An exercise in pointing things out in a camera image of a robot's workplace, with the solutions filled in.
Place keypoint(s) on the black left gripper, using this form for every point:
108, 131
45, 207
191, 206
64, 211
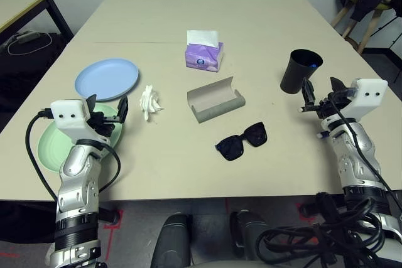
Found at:
100, 123

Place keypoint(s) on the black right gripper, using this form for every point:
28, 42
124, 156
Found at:
328, 108

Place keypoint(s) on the white tissue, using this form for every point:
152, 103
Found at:
150, 101

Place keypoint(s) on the white marker blue tip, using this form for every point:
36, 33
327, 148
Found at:
323, 135

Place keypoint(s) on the light green plate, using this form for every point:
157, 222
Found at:
50, 145

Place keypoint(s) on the black sunglasses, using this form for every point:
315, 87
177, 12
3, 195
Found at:
257, 134

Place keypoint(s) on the grey glasses case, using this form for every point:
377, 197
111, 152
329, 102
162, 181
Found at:
216, 105

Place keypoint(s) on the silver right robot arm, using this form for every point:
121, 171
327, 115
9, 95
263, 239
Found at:
355, 155

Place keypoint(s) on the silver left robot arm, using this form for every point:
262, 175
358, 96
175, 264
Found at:
78, 180

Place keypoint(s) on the light blue plate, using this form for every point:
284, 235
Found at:
106, 78

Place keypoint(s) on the black plastic cup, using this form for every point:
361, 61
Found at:
292, 76

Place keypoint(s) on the black bag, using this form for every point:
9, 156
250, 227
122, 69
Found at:
31, 67

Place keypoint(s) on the black tripod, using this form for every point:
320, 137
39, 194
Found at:
386, 26

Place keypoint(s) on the yellow cushion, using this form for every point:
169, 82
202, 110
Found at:
384, 6

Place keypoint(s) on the purple tissue pack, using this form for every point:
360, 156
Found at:
201, 56

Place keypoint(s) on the grey power adapter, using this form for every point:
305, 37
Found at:
26, 36

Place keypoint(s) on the grey left robot leg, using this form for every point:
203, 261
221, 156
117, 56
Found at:
172, 243

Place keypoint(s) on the grey robot leg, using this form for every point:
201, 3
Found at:
251, 227
172, 243

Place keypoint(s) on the grey right robot leg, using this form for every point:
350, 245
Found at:
251, 227

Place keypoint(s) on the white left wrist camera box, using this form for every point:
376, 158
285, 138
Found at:
67, 117

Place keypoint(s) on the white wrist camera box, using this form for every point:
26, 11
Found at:
367, 98
67, 117

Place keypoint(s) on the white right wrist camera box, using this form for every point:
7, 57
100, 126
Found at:
367, 98

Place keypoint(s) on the beige side table black frame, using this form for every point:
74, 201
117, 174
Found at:
19, 4

